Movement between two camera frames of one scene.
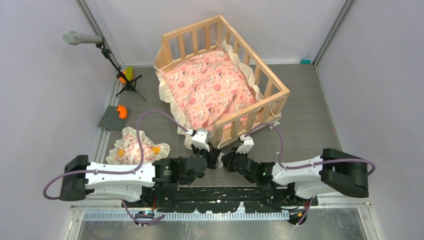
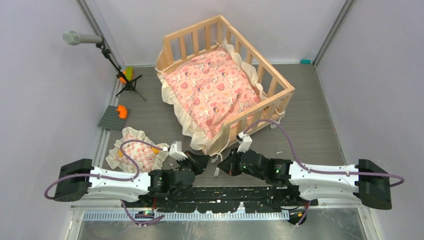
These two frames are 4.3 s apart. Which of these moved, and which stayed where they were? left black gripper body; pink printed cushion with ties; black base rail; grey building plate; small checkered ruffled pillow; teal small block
Moved: left black gripper body; pink printed cushion with ties
Stayed: small checkered ruffled pillow; teal small block; grey building plate; black base rail
